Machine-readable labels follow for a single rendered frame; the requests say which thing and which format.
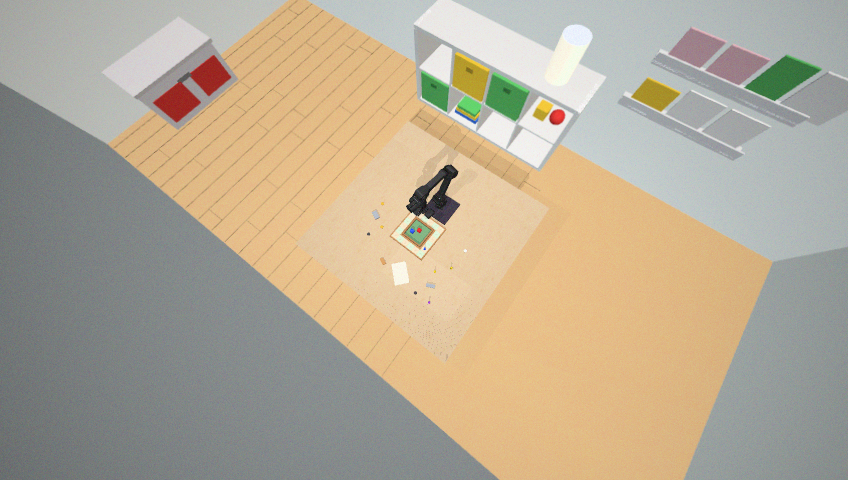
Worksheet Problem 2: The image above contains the white flat sheet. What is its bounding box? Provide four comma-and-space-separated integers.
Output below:
391, 261, 409, 285

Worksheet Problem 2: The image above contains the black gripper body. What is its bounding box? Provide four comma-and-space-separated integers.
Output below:
409, 198, 435, 219

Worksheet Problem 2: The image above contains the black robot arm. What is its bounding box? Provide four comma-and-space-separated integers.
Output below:
406, 165, 458, 216

